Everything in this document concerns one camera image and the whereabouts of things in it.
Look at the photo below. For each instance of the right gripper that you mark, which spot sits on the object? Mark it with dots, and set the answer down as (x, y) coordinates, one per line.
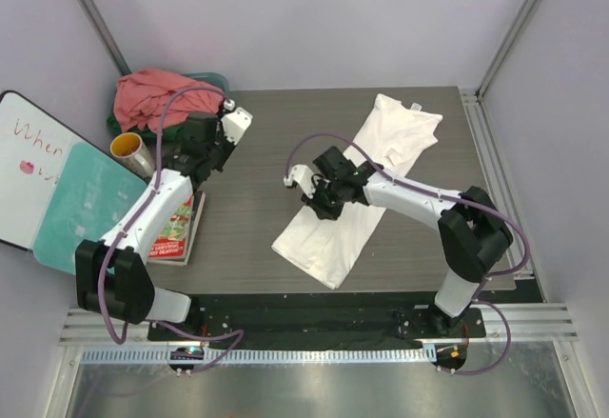
(316, 206)

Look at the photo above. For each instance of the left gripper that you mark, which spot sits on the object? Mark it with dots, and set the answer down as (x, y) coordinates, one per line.
(229, 149)

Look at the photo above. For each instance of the white t shirt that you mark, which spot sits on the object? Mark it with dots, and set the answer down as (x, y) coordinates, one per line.
(326, 237)

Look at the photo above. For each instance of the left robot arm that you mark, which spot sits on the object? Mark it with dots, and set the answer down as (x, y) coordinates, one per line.
(111, 274)

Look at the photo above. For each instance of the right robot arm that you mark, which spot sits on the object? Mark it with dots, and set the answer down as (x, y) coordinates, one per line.
(474, 236)

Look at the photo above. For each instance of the green t shirt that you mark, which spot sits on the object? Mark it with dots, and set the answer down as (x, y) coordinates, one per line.
(172, 126)

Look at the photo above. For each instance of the teal laundry basket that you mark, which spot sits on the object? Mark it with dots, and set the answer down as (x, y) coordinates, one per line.
(213, 78)

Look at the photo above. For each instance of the yellow inside mug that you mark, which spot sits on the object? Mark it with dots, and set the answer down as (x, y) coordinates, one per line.
(129, 150)

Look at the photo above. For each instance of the pink t shirt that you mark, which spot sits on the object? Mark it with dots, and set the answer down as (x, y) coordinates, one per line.
(150, 92)

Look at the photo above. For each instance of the red book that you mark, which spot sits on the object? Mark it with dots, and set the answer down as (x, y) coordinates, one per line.
(174, 245)

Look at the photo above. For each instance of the teal mat sheet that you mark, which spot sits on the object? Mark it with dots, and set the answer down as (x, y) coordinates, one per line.
(92, 195)

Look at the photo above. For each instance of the whiteboard with red writing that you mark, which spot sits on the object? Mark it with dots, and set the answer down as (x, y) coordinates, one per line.
(34, 148)

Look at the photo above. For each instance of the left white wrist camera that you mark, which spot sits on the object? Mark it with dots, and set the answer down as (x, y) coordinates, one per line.
(235, 121)

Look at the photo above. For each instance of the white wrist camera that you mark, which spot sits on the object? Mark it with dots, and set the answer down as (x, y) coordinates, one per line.
(300, 176)
(235, 121)

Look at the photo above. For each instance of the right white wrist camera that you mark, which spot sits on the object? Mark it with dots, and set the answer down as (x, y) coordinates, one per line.
(300, 176)

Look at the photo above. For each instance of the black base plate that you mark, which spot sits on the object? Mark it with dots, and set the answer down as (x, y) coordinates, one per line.
(287, 317)

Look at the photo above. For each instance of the white slotted cable duct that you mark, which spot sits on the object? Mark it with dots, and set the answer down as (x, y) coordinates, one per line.
(176, 355)

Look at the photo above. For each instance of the left corner aluminium post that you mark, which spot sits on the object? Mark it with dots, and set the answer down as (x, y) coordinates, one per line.
(105, 36)

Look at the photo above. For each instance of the corner aluminium post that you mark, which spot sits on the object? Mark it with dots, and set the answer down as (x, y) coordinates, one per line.
(105, 36)
(517, 27)

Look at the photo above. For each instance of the right corner aluminium post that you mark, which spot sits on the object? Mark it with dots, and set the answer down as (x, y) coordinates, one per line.
(517, 27)

